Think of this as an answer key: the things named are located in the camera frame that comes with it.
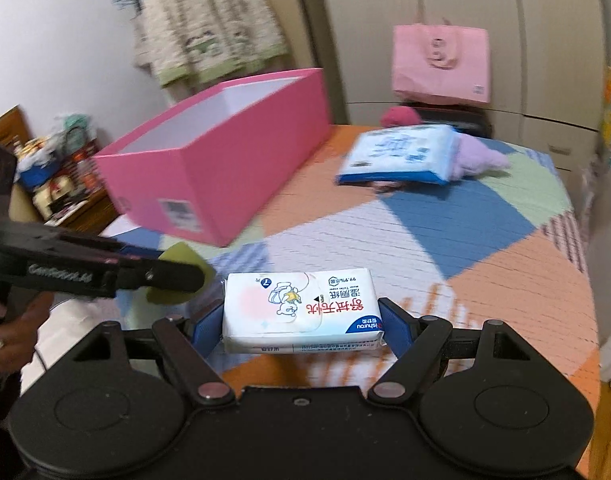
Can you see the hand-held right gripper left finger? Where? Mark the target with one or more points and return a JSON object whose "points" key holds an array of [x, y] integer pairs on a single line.
{"points": [[205, 320]]}

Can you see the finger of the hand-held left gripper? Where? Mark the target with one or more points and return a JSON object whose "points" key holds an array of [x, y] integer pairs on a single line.
{"points": [[175, 277]]}

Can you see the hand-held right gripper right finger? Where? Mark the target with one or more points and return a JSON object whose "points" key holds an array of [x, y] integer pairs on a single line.
{"points": [[395, 325]]}

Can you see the green makeup sponge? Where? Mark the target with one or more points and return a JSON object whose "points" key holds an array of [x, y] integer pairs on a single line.
{"points": [[183, 252]]}

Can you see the small white wet wipes pack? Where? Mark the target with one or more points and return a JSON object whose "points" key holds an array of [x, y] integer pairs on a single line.
{"points": [[295, 310]]}

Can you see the pink cardboard box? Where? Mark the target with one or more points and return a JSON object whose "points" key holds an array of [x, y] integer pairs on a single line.
{"points": [[185, 185]]}

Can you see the large blue white wipes pack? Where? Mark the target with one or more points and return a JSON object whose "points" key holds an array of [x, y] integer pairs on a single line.
{"points": [[395, 152]]}

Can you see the purple plush toy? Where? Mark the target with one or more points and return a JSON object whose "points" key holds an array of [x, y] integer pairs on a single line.
{"points": [[478, 157]]}

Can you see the magenta plush ball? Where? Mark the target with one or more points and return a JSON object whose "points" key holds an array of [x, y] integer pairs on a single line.
{"points": [[398, 116]]}

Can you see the person's left hand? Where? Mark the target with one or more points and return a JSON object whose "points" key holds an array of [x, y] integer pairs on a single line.
{"points": [[15, 340]]}

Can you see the wooden nightstand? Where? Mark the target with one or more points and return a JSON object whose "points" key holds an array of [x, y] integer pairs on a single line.
{"points": [[85, 212]]}

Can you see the patchwork blanket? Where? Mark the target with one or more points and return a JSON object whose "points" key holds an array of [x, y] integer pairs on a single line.
{"points": [[435, 260]]}

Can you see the orange drink bottle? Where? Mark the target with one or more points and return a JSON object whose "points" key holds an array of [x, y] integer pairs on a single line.
{"points": [[83, 175]]}

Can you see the woven basket bag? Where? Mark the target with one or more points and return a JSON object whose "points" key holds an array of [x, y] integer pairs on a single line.
{"points": [[80, 147]]}

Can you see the white teal plastic bag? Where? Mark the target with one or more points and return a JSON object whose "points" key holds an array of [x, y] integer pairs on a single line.
{"points": [[73, 122]]}

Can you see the black suitcase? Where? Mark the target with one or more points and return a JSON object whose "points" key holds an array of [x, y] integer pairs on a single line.
{"points": [[465, 117]]}

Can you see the pink tote bag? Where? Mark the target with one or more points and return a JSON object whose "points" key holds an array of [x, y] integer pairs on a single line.
{"points": [[435, 80]]}

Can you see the white fluffy cardigan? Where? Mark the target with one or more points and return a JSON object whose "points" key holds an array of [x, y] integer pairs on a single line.
{"points": [[210, 25]]}

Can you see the grey wardrobe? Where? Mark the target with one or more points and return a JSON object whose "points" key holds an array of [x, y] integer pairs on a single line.
{"points": [[535, 35]]}

